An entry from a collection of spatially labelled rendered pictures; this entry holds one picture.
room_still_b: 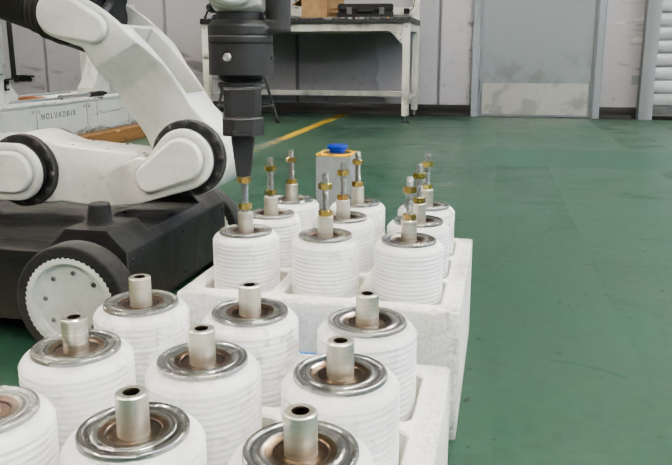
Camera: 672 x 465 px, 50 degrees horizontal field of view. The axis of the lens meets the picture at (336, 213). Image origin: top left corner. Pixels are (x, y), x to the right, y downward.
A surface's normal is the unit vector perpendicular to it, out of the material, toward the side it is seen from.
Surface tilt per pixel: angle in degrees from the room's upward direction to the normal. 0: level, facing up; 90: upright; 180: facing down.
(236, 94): 90
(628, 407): 0
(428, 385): 0
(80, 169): 90
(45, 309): 90
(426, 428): 0
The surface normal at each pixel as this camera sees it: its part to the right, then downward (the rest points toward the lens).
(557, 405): 0.00, -0.98
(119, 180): -0.56, 0.36
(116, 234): 0.69, -0.65
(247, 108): 0.15, 0.22
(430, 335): -0.22, 0.21
